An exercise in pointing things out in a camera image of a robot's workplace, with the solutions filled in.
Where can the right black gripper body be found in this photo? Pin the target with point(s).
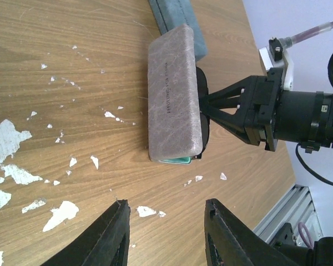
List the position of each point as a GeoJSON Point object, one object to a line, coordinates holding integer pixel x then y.
{"type": "Point", "coordinates": [259, 122]}

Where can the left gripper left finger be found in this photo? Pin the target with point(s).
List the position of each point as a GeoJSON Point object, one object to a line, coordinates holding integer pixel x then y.
{"type": "Point", "coordinates": [104, 242]}

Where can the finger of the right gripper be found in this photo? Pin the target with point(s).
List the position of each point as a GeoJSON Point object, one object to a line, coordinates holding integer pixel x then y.
{"type": "Point", "coordinates": [233, 123]}
{"type": "Point", "coordinates": [231, 96]}

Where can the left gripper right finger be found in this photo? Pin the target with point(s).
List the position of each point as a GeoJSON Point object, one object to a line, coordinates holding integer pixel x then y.
{"type": "Point", "coordinates": [228, 241]}

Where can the grey glasses case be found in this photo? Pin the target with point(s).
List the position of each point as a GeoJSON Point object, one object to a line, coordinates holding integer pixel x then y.
{"type": "Point", "coordinates": [174, 126]}

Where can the blue green glasses case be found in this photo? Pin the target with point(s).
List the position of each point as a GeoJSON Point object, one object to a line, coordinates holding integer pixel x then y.
{"type": "Point", "coordinates": [170, 14]}

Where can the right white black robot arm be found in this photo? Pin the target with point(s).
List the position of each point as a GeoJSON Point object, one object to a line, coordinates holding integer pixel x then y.
{"type": "Point", "coordinates": [305, 119]}

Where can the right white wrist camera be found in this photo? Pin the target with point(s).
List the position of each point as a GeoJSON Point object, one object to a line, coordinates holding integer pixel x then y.
{"type": "Point", "coordinates": [275, 55]}

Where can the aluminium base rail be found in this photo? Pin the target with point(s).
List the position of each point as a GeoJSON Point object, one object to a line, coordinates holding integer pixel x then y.
{"type": "Point", "coordinates": [296, 208]}

